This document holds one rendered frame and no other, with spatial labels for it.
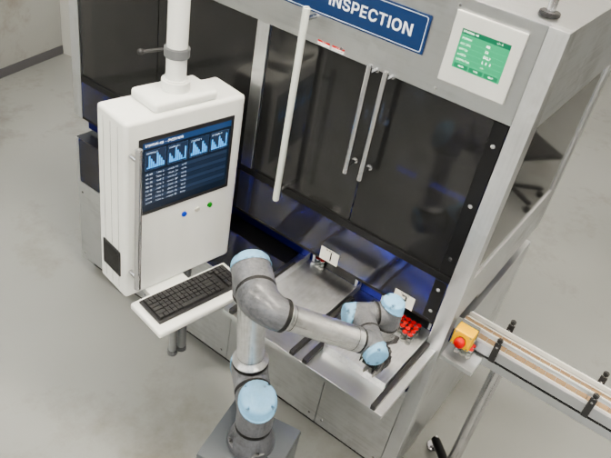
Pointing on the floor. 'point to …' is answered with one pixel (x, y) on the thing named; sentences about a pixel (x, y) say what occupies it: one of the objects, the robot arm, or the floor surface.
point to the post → (485, 221)
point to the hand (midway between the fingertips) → (373, 372)
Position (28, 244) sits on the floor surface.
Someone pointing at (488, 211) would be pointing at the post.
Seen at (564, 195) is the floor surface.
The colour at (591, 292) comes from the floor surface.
